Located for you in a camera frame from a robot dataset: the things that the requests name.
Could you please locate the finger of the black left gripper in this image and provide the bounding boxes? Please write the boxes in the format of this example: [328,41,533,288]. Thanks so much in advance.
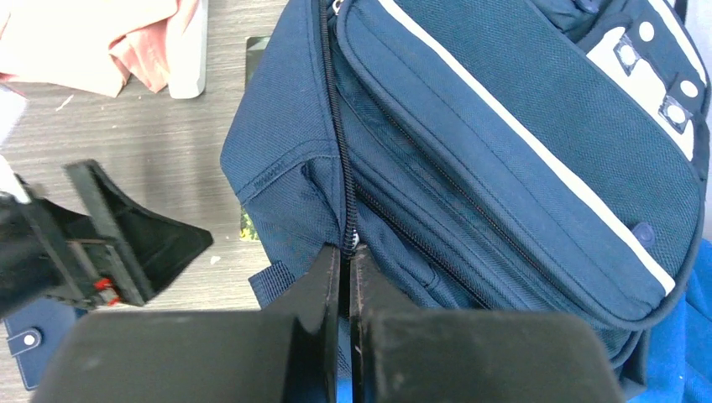
[65,160,213,306]

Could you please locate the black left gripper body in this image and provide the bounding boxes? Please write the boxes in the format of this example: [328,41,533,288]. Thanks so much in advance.
[1,184,101,318]

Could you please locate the blue cloth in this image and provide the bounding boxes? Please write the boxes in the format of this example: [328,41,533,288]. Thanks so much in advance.
[631,240,711,402]

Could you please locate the pink shorts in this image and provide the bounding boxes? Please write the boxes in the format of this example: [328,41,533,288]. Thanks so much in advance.
[1,1,181,97]

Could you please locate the small blue wallet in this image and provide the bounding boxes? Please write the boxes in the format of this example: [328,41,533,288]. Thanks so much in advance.
[3,299,87,391]

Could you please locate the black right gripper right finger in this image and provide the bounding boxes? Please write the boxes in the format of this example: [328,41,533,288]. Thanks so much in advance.
[350,247,623,402]

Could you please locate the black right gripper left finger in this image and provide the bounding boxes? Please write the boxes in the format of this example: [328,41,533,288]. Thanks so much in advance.
[33,245,340,402]

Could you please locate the navy blue backpack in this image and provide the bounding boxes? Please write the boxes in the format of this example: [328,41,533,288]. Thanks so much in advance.
[221,1,711,400]

